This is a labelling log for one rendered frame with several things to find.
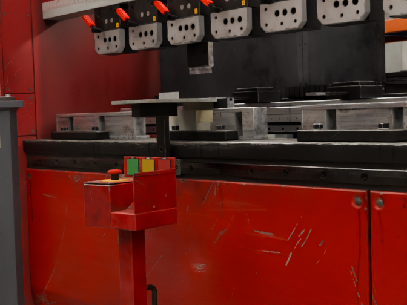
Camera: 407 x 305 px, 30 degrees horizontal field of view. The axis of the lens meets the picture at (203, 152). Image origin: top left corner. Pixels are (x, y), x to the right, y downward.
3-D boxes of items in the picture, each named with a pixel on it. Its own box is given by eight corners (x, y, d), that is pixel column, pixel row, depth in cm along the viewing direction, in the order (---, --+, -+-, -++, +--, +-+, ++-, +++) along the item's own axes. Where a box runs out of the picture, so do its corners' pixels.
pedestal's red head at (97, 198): (84, 226, 207) (82, 160, 206) (126, 218, 219) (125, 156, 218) (135, 231, 194) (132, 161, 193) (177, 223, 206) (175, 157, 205)
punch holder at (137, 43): (129, 50, 256) (127, 0, 255) (149, 51, 261) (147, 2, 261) (157, 46, 245) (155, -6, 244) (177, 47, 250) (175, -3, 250)
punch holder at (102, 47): (95, 54, 270) (93, 8, 269) (114, 55, 276) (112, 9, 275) (120, 51, 259) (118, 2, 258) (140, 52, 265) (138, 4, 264)
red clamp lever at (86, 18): (82, 13, 268) (94, 29, 263) (91, 14, 271) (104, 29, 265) (80, 17, 269) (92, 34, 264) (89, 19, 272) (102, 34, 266)
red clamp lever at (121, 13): (115, 6, 253) (129, 23, 248) (125, 7, 256) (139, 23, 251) (113, 11, 254) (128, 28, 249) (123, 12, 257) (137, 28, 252)
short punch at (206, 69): (187, 74, 240) (186, 44, 240) (192, 74, 242) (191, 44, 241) (209, 72, 233) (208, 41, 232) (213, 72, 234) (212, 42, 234)
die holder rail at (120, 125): (56, 138, 295) (56, 114, 294) (69, 137, 299) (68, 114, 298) (135, 139, 258) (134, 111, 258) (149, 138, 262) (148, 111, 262)
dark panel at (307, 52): (162, 127, 331) (158, 25, 328) (165, 127, 332) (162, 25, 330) (383, 124, 248) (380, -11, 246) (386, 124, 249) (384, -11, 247)
